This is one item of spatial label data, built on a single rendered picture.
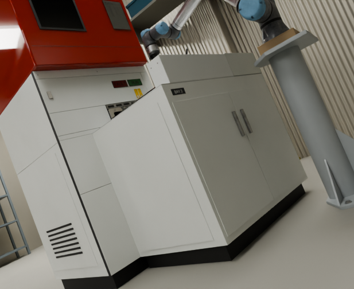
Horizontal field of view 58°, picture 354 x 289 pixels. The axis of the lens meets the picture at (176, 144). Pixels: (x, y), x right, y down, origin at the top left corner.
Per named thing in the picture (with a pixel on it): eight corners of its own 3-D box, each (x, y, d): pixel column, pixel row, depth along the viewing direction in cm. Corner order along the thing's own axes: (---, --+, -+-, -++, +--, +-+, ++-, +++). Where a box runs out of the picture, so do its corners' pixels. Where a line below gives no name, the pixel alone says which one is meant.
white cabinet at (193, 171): (145, 271, 174) (91, 134, 180) (236, 207, 244) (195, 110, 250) (238, 264, 131) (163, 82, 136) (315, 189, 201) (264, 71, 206)
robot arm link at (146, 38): (146, 26, 198) (137, 34, 203) (152, 42, 197) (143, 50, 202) (154, 28, 204) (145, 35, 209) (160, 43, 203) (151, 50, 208)
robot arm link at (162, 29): (170, 21, 199) (158, 31, 206) (158, 19, 191) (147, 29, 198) (174, 32, 199) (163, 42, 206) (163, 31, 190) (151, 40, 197)
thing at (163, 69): (156, 92, 148) (145, 64, 149) (221, 83, 188) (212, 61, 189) (170, 82, 141) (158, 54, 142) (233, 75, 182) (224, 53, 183)
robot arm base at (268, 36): (292, 36, 171) (286, 20, 172) (291, 30, 157) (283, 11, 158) (265, 50, 177) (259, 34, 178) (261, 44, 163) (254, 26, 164)
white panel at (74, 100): (57, 142, 167) (30, 73, 170) (163, 118, 226) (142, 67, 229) (59, 140, 165) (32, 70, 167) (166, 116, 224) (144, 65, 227)
